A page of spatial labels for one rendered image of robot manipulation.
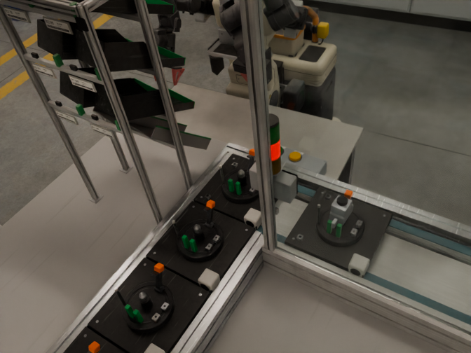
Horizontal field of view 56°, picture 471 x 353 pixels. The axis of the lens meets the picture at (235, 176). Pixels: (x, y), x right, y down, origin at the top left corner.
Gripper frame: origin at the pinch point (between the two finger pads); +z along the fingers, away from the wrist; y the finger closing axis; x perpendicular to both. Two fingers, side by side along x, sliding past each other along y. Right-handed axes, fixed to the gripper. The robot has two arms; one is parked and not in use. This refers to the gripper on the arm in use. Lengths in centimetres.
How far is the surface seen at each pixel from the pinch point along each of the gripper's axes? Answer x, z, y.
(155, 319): -71, 23, 11
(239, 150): -3.6, 27.1, -6.2
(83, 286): -70, 37, -25
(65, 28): -42, -37, -22
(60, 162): 14, 123, -176
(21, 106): 46, 122, -259
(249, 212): -28.9, 24.0, 13.3
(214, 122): 15, 37, -31
